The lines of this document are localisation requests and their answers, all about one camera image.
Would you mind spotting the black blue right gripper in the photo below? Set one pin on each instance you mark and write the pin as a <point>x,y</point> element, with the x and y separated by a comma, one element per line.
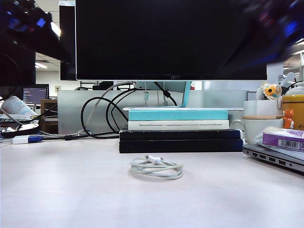
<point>280,21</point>

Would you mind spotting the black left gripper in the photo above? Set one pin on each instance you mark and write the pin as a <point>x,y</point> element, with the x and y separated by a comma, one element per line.
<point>26,16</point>

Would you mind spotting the ceiling light panel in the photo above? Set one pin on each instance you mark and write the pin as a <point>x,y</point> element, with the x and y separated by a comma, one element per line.
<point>40,65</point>
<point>299,41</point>
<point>56,29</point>

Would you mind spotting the black monitor with round base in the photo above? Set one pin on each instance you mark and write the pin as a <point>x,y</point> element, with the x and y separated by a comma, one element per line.
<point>16,71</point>

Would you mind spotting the white partition panel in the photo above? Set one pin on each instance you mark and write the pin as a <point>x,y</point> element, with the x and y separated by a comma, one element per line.
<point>275,71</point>

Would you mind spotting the background monitor showing code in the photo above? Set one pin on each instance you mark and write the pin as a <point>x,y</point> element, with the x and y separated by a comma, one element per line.
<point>35,95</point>

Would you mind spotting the white figurine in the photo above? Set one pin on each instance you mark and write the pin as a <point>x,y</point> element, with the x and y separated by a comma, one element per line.
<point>288,78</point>

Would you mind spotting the brown wooden cabinet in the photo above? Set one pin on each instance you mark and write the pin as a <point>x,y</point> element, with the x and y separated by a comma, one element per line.
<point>45,104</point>

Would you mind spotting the black background shelf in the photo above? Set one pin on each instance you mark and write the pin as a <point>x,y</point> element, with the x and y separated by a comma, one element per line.
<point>104,85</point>

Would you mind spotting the rolled white paper tube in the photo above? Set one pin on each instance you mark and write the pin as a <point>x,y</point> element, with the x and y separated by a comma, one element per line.
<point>16,107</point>

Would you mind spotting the crochet sunflower doll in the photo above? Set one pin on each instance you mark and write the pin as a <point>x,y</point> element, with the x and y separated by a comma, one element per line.
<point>269,91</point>

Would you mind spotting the grey desk partition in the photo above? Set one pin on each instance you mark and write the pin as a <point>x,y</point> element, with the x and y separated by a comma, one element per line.
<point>69,118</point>

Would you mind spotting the printed magazine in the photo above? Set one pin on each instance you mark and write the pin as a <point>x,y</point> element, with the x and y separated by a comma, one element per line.
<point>14,118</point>

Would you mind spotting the yellow tin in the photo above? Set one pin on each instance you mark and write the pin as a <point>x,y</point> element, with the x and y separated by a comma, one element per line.
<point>295,104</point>

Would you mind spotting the white square container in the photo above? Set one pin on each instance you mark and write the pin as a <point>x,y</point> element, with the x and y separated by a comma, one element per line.
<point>261,108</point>

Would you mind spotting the blue VGA plug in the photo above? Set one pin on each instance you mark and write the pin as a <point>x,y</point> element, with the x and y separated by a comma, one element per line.
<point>35,138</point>

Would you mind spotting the orange fox figurine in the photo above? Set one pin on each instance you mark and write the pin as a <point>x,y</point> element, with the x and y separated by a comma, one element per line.
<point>288,116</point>

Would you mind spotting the wooden mug lid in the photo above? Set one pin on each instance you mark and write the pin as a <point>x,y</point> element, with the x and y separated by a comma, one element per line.
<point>261,117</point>

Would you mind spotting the white mug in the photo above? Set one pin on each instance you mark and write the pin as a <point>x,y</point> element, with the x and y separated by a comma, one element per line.
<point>256,130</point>

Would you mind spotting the large black AOC monitor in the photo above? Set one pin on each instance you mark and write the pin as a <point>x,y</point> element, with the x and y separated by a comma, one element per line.
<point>166,35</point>

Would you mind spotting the light blue monitor stand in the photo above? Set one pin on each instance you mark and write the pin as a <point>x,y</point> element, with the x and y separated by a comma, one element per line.
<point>187,95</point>

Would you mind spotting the purple tissue pack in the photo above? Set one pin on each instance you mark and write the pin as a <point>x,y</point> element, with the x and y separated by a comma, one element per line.
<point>273,140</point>

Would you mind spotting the clear plastic document sleeve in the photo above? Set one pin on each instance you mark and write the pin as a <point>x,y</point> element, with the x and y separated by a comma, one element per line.
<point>292,153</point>

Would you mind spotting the teal book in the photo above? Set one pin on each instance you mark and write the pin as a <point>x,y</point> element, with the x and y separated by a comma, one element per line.
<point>178,115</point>

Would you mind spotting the grey laptop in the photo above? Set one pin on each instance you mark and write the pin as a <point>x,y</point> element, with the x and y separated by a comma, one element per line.
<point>273,161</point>

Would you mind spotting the thin black box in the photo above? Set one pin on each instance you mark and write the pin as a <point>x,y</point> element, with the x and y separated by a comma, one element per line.
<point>178,135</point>

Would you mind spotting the beige wall switch plate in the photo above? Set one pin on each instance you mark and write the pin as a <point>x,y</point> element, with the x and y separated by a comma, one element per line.
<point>58,89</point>

